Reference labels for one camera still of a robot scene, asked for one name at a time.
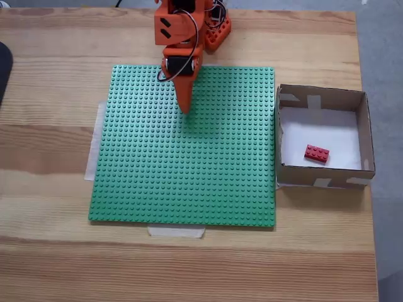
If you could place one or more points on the red lego block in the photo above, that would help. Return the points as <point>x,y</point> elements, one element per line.
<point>316,153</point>

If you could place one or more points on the green lego baseplate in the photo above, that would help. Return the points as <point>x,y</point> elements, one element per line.
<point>141,173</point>

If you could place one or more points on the brown cardboard box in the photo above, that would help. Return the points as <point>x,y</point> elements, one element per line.
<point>327,179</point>

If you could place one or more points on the masking tape strip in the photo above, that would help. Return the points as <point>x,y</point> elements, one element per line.
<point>176,232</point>
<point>93,151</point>

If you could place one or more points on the white paper sheet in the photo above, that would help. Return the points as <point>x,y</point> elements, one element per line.
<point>318,132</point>

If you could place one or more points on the black rounded object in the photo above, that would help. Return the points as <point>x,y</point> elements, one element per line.
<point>4,72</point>

